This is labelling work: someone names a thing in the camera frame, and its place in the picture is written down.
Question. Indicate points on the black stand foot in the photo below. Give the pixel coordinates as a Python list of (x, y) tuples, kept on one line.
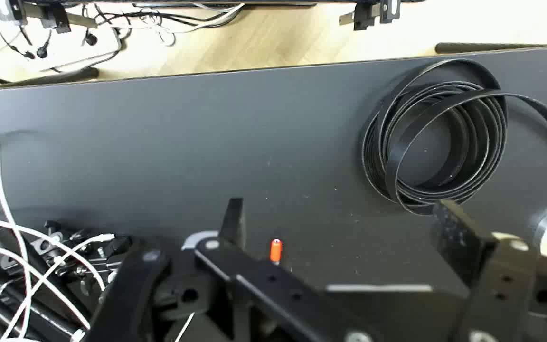
[(369, 13)]

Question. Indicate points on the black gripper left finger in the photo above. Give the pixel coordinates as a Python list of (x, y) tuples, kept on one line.
[(247, 277)]

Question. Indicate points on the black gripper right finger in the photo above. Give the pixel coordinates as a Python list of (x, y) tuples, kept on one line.
[(494, 279)]

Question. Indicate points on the black equipment pile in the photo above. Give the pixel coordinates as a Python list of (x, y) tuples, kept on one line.
[(65, 279)]

